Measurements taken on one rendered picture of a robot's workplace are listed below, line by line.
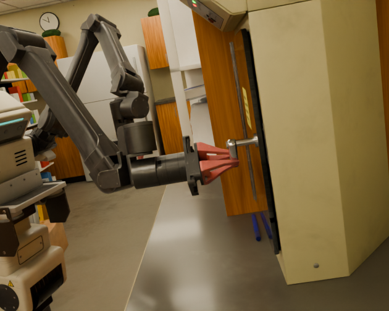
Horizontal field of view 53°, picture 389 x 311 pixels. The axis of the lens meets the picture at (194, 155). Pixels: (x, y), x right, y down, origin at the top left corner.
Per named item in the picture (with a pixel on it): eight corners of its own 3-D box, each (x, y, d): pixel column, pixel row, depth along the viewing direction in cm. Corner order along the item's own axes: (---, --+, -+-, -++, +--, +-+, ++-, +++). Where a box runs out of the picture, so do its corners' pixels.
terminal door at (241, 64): (259, 200, 100) (234, 39, 91) (280, 258, 70) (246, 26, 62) (255, 201, 100) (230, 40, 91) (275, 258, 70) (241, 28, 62)
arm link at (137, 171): (134, 188, 80) (128, 192, 74) (129, 154, 79) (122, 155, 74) (168, 182, 79) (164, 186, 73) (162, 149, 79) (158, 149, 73)
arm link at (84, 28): (105, 26, 149) (81, 12, 143) (121, 26, 139) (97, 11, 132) (60, 135, 149) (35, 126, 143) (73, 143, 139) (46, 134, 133)
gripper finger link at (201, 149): (234, 134, 74) (185, 142, 74) (241, 168, 70) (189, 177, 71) (236, 152, 80) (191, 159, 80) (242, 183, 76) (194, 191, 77)
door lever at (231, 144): (257, 166, 77) (255, 155, 78) (257, 142, 68) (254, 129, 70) (230, 171, 77) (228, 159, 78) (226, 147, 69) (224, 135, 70)
